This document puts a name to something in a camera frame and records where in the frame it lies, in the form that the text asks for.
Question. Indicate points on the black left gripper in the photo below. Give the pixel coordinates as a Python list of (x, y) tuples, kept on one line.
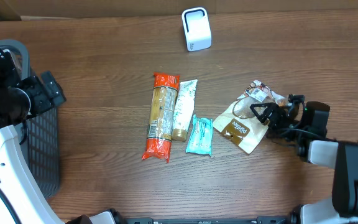
[(35, 85)]

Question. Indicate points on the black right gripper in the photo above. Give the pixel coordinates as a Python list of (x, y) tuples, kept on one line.
[(274, 124)]

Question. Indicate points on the brown white granola pouch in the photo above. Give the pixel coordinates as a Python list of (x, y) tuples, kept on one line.
[(239, 124)]

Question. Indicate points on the teal wipes packet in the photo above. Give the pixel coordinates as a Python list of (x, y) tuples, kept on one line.
[(200, 141)]

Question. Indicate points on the white tube with gold cap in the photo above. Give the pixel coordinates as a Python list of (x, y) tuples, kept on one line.
[(184, 109)]

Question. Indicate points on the orange spaghetti package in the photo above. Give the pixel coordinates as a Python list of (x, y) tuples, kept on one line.
[(160, 128)]

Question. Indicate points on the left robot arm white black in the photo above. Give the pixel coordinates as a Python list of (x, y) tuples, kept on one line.
[(22, 96)]

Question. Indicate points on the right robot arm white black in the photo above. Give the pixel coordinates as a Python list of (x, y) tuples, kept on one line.
[(305, 125)]

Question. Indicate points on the white barcode scanner stand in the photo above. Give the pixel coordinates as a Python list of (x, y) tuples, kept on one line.
[(196, 29)]

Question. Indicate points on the grey plastic shopping basket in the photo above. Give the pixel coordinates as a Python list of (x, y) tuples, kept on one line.
[(40, 137)]

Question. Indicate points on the black rail at table edge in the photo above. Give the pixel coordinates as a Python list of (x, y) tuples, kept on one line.
[(213, 220)]

